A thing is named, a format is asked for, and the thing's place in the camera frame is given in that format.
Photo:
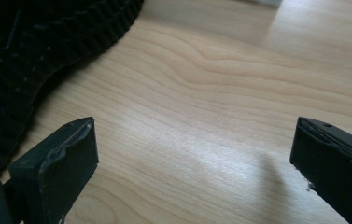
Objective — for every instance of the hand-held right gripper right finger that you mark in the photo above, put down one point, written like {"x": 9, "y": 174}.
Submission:
{"x": 335, "y": 161}

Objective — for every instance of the black knitted garment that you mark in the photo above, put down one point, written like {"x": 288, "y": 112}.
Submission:
{"x": 30, "y": 53}

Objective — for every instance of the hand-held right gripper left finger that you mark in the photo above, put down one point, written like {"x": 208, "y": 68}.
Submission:
{"x": 55, "y": 168}

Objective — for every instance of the white object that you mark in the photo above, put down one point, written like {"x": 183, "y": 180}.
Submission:
{"x": 265, "y": 2}

